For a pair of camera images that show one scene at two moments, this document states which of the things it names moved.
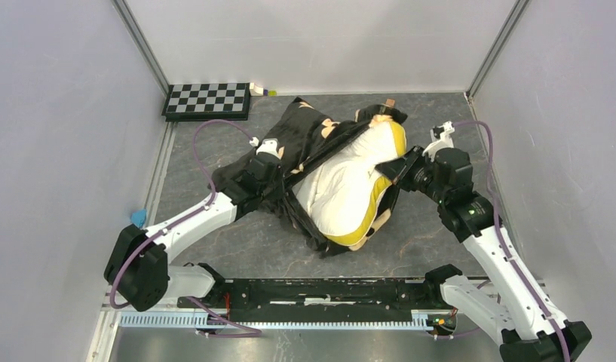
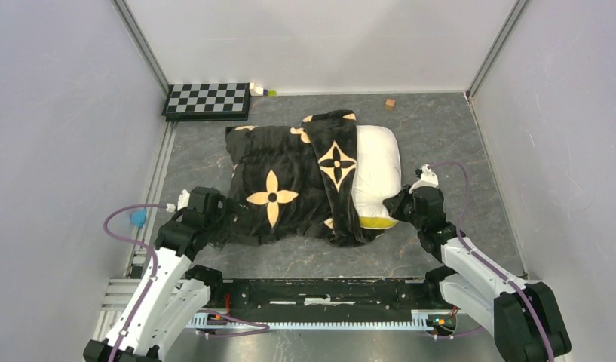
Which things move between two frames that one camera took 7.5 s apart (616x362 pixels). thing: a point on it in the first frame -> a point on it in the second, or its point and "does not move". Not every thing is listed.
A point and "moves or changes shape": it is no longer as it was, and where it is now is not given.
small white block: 255,90 does not move
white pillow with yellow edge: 341,198 moves or changes shape
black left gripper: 279,191 -> 229,210
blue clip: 138,218 does not move
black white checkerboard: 207,102 does not move
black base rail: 312,299 does not move
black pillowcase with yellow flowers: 306,133 moves or changes shape
